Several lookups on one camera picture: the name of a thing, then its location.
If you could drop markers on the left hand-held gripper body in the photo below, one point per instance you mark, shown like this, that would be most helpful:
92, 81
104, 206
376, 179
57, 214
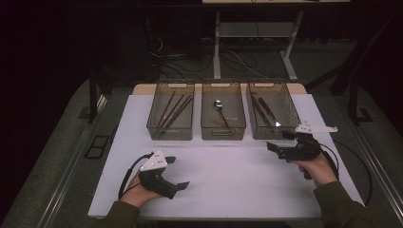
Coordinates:
155, 183

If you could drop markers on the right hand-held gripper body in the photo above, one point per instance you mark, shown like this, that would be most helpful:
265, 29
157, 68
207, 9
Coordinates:
304, 150

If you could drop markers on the smoky clear plastic bin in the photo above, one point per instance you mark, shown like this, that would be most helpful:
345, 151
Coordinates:
187, 126
234, 104
285, 104

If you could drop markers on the black chopstick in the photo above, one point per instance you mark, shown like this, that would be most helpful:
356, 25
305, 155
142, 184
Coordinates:
177, 115
181, 109

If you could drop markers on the light wooden utensil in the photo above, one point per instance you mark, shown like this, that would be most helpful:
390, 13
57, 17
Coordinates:
218, 121

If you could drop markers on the shiny metal spoon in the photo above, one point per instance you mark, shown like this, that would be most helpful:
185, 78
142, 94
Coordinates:
217, 104

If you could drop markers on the person's left hand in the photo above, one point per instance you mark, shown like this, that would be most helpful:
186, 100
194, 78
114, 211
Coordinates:
136, 196

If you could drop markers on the person's right hand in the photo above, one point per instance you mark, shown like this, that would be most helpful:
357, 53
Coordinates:
320, 171

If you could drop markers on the white table cover sheet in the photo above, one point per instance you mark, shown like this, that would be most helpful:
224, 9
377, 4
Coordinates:
228, 186

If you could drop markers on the black metal stand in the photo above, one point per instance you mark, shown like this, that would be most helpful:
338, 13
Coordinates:
353, 104
92, 101

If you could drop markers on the black floor plate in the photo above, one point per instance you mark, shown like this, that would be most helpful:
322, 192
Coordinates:
95, 147

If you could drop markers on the white-legged desk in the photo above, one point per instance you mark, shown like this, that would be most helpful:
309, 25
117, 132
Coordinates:
216, 47

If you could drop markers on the metal floor rail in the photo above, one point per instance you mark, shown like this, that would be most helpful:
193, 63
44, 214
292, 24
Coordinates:
380, 169
72, 164

